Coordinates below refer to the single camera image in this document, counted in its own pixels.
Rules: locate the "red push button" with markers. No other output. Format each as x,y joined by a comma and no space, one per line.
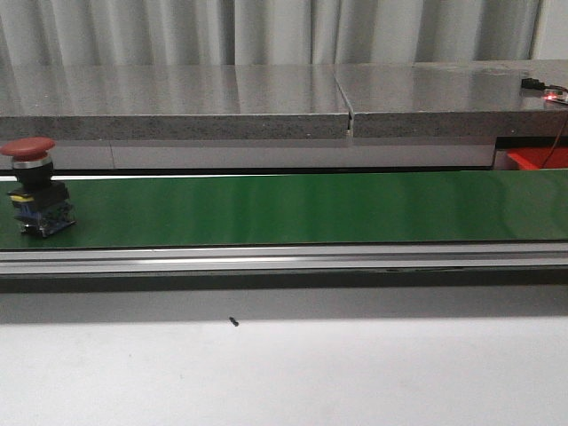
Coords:
41,204

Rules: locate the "grey stone counter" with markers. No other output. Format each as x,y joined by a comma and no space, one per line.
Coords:
354,116

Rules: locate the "green conveyor belt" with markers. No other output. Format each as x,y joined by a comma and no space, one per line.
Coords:
382,221

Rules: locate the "red plastic tray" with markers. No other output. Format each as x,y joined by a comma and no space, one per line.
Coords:
537,158

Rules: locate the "small sensor circuit board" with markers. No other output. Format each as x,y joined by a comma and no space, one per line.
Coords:
549,92

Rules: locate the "white curtain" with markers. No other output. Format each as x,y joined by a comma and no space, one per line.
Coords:
68,33

